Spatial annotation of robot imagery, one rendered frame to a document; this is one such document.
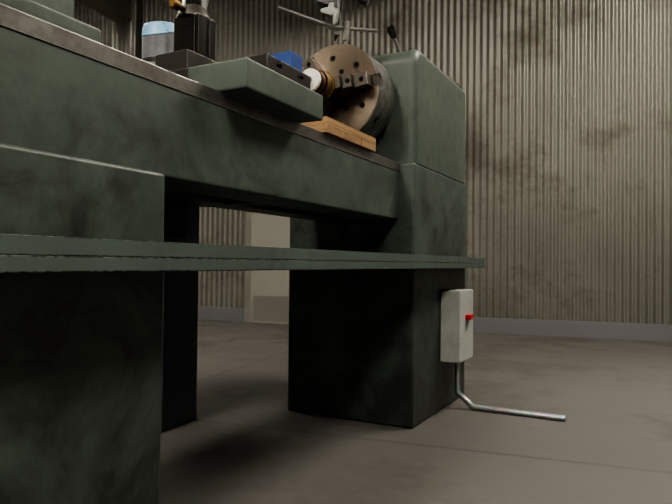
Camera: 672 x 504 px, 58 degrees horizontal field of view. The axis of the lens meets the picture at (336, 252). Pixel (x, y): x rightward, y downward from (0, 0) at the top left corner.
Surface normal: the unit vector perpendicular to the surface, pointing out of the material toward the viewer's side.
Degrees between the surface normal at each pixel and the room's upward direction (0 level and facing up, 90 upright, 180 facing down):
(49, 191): 90
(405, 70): 90
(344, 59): 90
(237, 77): 90
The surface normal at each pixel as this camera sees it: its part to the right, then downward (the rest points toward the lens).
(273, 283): -0.33, -0.02
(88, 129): 0.88, 0.00
